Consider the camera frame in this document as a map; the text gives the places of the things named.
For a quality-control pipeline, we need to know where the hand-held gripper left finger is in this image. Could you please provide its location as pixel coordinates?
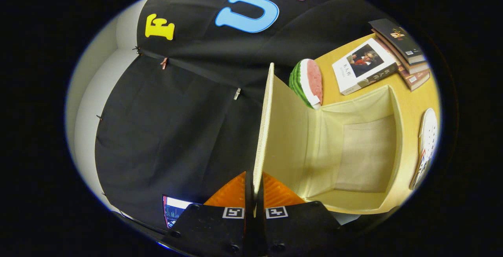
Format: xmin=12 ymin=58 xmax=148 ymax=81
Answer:
xmin=159 ymin=172 xmax=256 ymax=257

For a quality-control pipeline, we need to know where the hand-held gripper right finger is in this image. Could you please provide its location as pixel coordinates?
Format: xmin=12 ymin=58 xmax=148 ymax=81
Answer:
xmin=255 ymin=172 xmax=346 ymax=257

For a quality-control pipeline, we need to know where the beige fabric storage box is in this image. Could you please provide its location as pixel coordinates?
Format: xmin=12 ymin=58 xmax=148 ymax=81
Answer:
xmin=253 ymin=62 xmax=403 ymax=215

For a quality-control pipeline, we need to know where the white canvas shoe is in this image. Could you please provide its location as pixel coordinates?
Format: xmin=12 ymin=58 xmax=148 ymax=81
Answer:
xmin=409 ymin=108 xmax=439 ymax=191

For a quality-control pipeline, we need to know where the glowing monitor screen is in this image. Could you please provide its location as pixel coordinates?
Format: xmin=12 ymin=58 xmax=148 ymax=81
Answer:
xmin=163 ymin=195 xmax=193 ymax=228

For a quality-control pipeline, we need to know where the black backdrop cloth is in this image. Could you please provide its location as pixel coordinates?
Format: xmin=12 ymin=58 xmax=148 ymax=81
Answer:
xmin=94 ymin=0 xmax=393 ymax=230

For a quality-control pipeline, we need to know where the watermelon slice toy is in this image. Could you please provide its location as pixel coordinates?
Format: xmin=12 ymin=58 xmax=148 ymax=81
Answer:
xmin=289 ymin=59 xmax=323 ymax=110

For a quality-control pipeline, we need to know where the white portrait cover book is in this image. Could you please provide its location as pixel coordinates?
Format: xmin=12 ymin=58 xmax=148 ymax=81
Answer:
xmin=332 ymin=38 xmax=398 ymax=95

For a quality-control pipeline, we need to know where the reddish brown book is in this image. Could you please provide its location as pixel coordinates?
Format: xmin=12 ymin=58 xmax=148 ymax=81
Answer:
xmin=375 ymin=39 xmax=431 ymax=92

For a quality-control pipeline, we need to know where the tan brown book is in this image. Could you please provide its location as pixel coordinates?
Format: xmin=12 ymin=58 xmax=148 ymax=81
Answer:
xmin=371 ymin=29 xmax=430 ymax=75

